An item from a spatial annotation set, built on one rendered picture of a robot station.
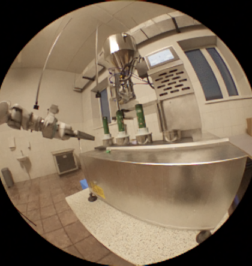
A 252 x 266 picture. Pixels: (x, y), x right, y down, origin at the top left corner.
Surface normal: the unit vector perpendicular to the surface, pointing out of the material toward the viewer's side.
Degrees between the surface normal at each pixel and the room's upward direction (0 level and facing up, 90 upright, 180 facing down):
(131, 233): 0
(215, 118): 90
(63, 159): 90
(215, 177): 90
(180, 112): 90
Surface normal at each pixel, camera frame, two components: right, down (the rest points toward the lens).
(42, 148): 0.77, -0.11
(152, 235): -0.16, -0.99
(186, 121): -0.62, 0.11
